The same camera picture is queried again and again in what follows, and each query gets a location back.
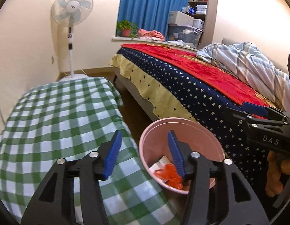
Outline small clear storage box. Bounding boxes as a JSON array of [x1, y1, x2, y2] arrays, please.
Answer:
[[193, 19, 204, 30]]

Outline pink folded clothes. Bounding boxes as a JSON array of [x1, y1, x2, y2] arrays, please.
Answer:
[[138, 28, 165, 41]]

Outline white standing fan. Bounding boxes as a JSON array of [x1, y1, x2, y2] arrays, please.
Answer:
[[51, 0, 94, 82]]

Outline orange plastic bag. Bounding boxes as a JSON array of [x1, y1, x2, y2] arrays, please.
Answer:
[[154, 163, 184, 190]]

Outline navy star bedsheet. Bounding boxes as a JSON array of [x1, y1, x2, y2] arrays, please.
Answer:
[[117, 47, 277, 183]]

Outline yellow bed skirt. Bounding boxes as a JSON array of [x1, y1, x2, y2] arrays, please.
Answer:
[[110, 54, 198, 122]]

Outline pink trash bin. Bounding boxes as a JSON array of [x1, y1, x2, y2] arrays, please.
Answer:
[[139, 117, 225, 195]]

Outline blue curtain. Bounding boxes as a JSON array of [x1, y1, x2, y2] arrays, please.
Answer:
[[117, 0, 188, 36]]

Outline red floral blanket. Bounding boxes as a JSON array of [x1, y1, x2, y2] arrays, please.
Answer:
[[121, 43, 278, 108]]

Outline potted green plant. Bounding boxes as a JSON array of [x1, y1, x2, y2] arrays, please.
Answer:
[[116, 20, 138, 38]]

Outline green checkered tablecloth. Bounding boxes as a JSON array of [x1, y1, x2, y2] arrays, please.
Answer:
[[0, 77, 180, 224]]

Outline right hand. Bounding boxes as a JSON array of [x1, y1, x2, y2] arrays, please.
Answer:
[[265, 151, 290, 197]]

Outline plaid blue grey duvet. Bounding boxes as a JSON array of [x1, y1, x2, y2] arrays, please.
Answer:
[[196, 42, 290, 116]]

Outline wooden bookshelf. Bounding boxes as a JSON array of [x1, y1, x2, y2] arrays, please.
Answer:
[[188, 0, 218, 48]]

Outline grey cardboard box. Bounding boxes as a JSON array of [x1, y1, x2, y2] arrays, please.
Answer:
[[168, 11, 194, 26]]

